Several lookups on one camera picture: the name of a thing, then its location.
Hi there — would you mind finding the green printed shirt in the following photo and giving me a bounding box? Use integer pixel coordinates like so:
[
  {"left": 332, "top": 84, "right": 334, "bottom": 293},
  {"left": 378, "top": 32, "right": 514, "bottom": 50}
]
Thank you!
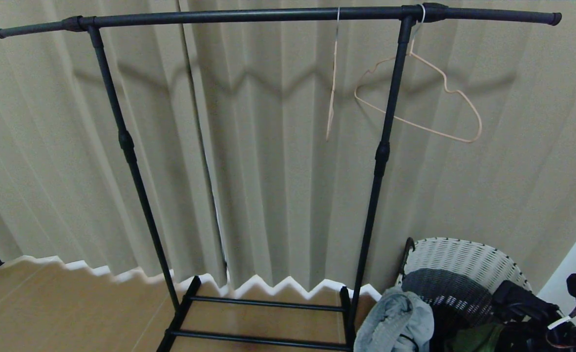
[{"left": 444, "top": 322, "right": 506, "bottom": 352}]

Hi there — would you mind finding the pale grey garment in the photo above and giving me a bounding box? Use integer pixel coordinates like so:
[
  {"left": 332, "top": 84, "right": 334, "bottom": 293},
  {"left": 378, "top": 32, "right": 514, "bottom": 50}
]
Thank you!
[{"left": 354, "top": 286, "right": 435, "bottom": 352}]

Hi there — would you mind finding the white laundry basket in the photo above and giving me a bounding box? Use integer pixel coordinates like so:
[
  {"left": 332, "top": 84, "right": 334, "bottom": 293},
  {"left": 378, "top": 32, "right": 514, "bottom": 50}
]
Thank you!
[{"left": 396, "top": 237, "right": 533, "bottom": 352}]

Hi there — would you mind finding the black clothes rack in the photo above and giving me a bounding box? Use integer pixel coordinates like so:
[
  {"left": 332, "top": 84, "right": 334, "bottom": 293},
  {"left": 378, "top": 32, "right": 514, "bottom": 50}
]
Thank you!
[{"left": 0, "top": 2, "right": 562, "bottom": 352}]

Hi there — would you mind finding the pink clothes hanger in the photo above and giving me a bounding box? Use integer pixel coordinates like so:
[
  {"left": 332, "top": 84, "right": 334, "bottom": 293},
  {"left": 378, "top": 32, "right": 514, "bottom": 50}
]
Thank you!
[
  {"left": 354, "top": 5, "right": 483, "bottom": 144},
  {"left": 325, "top": 7, "right": 341, "bottom": 143}
]

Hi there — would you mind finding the beige curtain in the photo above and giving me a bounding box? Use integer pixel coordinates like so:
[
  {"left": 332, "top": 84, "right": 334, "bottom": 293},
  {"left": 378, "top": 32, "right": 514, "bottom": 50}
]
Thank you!
[{"left": 0, "top": 0, "right": 576, "bottom": 300}]

